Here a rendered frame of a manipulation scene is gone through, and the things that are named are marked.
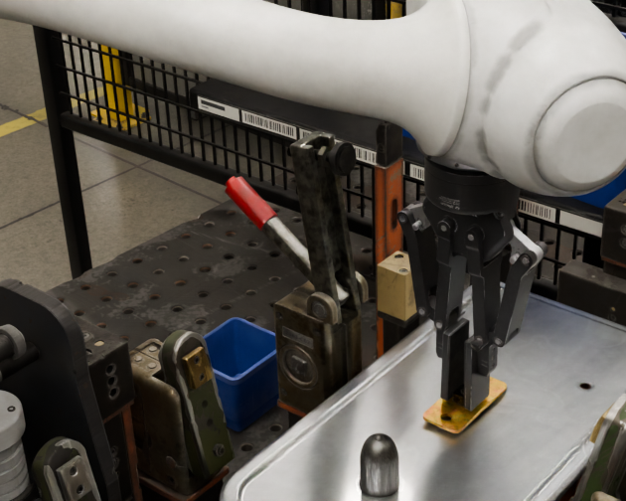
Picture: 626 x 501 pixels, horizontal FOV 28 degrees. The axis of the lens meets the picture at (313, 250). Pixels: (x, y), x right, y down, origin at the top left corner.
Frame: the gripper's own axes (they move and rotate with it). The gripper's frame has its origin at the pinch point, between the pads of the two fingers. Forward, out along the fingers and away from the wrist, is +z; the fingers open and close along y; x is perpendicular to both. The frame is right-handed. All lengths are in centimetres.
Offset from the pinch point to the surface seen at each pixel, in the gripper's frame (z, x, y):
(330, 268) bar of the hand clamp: -5.5, -1.4, -13.5
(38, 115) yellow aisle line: 104, 158, -267
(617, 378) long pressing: 4.6, 11.7, 8.7
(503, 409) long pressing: 4.6, 1.8, 2.9
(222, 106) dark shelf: 3, 32, -59
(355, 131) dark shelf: 2, 35, -38
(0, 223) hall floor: 105, 104, -219
